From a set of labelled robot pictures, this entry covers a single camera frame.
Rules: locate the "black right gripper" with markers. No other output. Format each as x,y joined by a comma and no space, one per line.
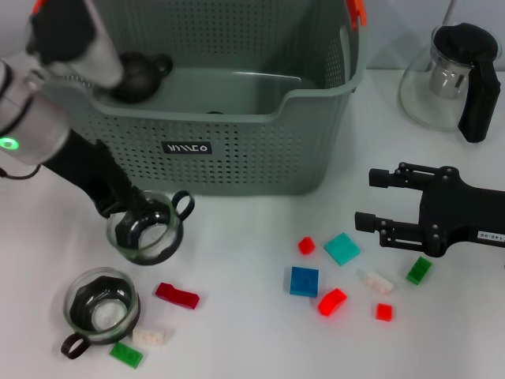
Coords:
453,213

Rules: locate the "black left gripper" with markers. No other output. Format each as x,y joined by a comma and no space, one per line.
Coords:
90,173

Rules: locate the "glass teacup black holder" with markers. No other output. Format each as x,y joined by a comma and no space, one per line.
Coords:
214,112
102,308
169,239

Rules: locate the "blue square brick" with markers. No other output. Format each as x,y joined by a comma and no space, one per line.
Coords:
304,281

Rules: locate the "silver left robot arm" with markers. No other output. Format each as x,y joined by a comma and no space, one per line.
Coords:
31,126

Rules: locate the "grey perforated storage bin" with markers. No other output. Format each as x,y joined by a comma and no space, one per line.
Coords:
236,166

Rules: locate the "teal square plate brick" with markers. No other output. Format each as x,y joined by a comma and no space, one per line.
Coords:
342,249

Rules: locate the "small red brick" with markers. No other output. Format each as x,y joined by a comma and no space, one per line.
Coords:
307,245
384,312

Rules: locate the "white brick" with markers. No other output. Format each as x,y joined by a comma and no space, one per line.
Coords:
376,281
150,336

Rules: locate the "green thick brick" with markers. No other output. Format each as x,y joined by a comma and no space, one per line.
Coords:
419,270

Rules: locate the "dark red long brick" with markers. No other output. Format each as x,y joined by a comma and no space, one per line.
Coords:
177,296

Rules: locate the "orange-red sloped brick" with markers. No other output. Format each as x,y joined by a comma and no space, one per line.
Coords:
331,302

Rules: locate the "dark clay teapot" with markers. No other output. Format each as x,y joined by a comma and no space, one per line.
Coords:
142,79

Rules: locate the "green flat brick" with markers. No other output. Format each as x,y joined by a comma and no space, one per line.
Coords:
126,354

